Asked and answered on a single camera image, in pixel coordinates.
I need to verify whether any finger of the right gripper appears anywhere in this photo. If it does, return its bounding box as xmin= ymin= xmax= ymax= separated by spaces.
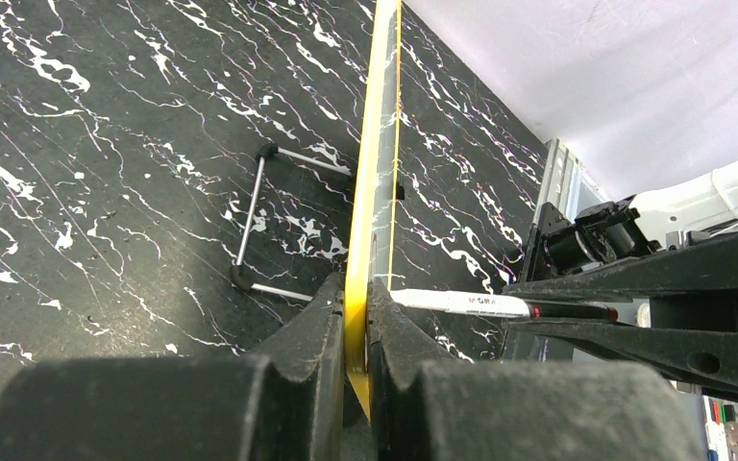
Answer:
xmin=505 ymin=318 xmax=738 ymax=402
xmin=504 ymin=232 xmax=738 ymax=301

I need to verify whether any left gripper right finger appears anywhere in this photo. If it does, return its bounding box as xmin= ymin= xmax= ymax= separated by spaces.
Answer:
xmin=367 ymin=282 xmax=706 ymax=460

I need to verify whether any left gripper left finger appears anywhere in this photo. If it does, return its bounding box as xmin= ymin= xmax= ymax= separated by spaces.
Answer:
xmin=0 ymin=274 xmax=345 ymax=460

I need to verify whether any white whiteboard marker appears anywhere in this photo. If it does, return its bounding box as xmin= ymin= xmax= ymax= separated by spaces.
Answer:
xmin=390 ymin=288 xmax=619 ymax=322

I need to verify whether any yellow framed whiteboard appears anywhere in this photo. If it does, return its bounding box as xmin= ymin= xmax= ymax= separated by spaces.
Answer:
xmin=344 ymin=1 xmax=403 ymax=418

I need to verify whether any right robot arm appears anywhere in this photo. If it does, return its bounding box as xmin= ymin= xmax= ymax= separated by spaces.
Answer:
xmin=504 ymin=160 xmax=738 ymax=402

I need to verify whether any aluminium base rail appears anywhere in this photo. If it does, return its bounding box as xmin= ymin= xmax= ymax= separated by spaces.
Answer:
xmin=532 ymin=138 xmax=610 ymax=226

